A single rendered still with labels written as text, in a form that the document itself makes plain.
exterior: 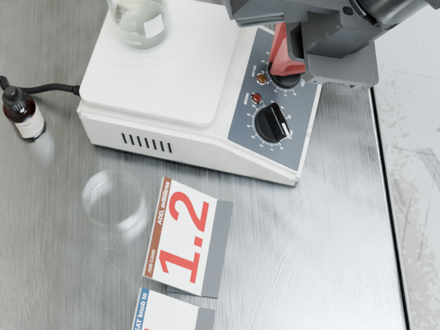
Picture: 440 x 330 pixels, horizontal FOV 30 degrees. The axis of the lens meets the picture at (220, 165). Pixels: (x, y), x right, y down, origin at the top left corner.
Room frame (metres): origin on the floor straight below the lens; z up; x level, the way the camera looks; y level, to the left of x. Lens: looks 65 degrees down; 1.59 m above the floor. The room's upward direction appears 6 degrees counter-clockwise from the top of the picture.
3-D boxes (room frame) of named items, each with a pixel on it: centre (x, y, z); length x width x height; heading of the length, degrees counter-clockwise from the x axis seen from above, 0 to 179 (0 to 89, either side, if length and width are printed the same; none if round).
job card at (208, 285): (0.25, 0.03, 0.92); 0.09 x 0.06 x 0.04; 165
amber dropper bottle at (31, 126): (0.38, 0.18, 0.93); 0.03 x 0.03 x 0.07
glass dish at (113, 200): (0.29, 0.10, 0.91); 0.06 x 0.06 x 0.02
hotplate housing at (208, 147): (0.38, 0.01, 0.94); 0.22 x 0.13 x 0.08; 70
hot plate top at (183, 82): (0.39, 0.04, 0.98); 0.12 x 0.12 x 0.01; 70
